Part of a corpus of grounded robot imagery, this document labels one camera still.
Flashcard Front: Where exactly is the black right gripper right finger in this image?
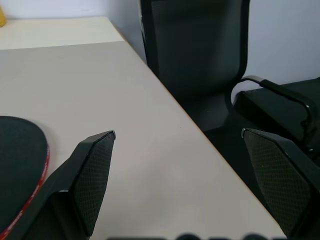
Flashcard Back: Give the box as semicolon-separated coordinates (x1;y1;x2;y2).
241;128;320;240

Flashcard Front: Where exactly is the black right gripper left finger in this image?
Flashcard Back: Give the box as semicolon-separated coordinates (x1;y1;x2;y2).
7;130;117;240

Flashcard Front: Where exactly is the yellow object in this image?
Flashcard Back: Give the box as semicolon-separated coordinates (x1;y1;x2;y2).
0;4;7;28

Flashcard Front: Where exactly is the black mesh office chair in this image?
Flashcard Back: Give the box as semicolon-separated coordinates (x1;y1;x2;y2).
139;0;320;161

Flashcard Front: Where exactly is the black red table tennis paddle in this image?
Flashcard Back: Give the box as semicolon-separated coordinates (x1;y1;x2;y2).
0;115;51;236

